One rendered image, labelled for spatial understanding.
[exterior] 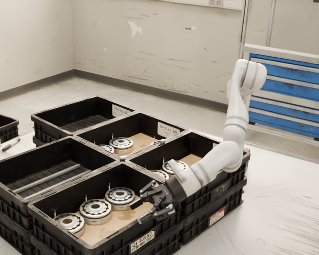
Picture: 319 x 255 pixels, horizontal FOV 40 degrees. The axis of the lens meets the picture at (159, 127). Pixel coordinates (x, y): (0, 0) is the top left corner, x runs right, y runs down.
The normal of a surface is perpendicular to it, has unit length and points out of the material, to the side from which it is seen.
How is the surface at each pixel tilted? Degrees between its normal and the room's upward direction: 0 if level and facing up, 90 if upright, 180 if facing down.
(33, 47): 90
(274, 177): 0
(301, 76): 90
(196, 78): 90
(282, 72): 90
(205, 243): 0
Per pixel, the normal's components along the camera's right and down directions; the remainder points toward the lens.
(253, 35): -0.52, 0.32
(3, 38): 0.85, 0.24
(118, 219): 0.04, -0.92
